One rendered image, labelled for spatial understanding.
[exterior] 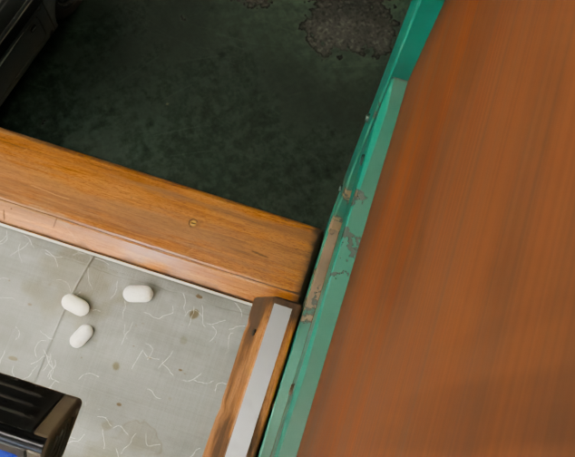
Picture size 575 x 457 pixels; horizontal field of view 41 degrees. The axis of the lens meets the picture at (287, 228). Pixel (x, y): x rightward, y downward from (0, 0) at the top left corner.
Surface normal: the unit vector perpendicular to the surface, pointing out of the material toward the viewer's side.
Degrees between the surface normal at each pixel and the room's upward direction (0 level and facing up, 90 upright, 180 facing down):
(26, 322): 0
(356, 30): 0
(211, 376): 0
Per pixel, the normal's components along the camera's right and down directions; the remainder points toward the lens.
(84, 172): 0.05, -0.25
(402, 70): -0.30, 0.92
